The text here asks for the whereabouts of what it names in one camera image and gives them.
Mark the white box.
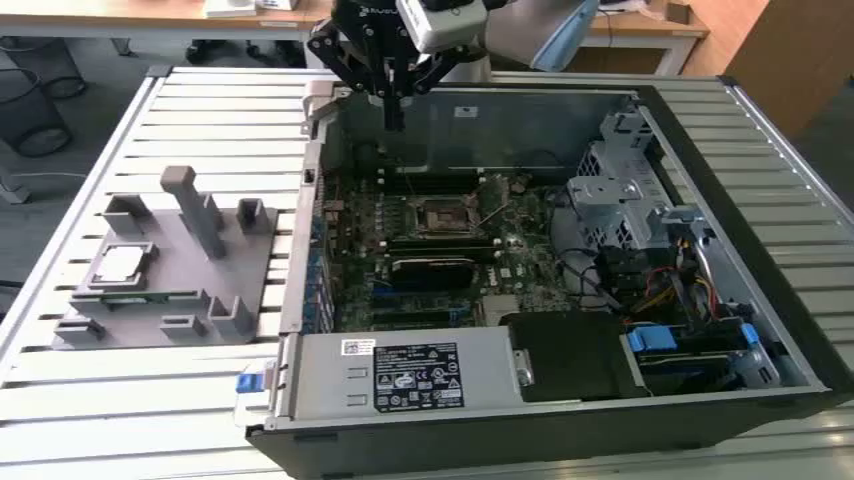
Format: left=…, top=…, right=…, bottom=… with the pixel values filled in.
left=203, top=0, right=261, bottom=20

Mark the black wire mesh bin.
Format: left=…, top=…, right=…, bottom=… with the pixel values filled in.
left=3, top=37, right=88, bottom=101
left=0, top=67, right=73, bottom=159

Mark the black RAM slot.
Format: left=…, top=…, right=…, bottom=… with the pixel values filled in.
left=386, top=242, right=500, bottom=250
left=384, top=237, right=499, bottom=245
left=378, top=183, right=487, bottom=192
left=387, top=253, right=502, bottom=261
left=386, top=248, right=500, bottom=256
left=376, top=178, right=486, bottom=186
left=376, top=167, right=486, bottom=175
left=376, top=172, right=486, bottom=180

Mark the black chair base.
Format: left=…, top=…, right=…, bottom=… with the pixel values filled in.
left=243, top=39, right=305, bottom=66
left=184, top=39, right=225, bottom=65

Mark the green RAM stick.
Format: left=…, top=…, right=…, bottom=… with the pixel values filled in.
left=72, top=291, right=201, bottom=307

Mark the pale blue teach pendant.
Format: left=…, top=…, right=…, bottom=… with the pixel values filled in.
left=531, top=0, right=602, bottom=72

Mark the black open PC case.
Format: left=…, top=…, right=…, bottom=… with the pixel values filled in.
left=243, top=79, right=853, bottom=474

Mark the silver CPU green board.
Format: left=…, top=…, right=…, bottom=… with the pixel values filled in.
left=99, top=245, right=149, bottom=284

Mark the grey parts rack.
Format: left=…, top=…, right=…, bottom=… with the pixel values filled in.
left=51, top=164, right=281, bottom=351

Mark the black wire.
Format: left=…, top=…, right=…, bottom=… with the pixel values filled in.
left=556, top=247, right=622, bottom=309

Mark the brown wooden cabinet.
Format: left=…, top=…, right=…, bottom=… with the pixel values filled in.
left=679, top=0, right=854, bottom=141

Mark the thin wire locking lever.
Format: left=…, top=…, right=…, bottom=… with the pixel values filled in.
left=423, top=222, right=480, bottom=237

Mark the green motherboard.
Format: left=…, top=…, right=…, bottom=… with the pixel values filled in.
left=319, top=164, right=602, bottom=334

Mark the black expansion slot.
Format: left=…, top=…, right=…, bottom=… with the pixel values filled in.
left=368, top=310, right=463, bottom=327

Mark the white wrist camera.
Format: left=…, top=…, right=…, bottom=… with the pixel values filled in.
left=396, top=0, right=494, bottom=54

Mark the silver metal drive cage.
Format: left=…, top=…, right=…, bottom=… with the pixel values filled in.
left=564, top=110, right=710, bottom=251

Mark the red wire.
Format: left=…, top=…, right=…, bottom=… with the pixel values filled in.
left=643, top=267, right=726, bottom=321

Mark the yellow wire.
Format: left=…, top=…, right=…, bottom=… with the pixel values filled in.
left=632, top=278, right=712, bottom=314

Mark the CPU socket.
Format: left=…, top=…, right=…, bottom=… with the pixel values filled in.
left=410, top=192, right=486, bottom=241

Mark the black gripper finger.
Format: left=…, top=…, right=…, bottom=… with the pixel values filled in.
left=305, top=20, right=396, bottom=132
left=394, top=47, right=470, bottom=132

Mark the blue plastic case latch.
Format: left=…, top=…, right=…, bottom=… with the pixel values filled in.
left=236, top=364, right=279, bottom=396

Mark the grey plastic case latch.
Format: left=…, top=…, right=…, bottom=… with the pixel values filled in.
left=303, top=79, right=348, bottom=141

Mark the blue disk carrier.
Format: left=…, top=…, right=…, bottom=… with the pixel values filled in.
left=626, top=322, right=762, bottom=394

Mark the grey power supply unit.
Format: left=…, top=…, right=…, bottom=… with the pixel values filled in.
left=265, top=327, right=535, bottom=431

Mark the black plastic air shroud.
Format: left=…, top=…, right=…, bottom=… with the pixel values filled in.
left=498, top=310, right=652, bottom=404

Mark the wooden desk white frame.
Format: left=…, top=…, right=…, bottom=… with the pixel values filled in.
left=0, top=0, right=315, bottom=56
left=299, top=0, right=712, bottom=76

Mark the silver chipset heatsink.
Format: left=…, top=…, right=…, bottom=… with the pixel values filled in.
left=480, top=294, right=522, bottom=321

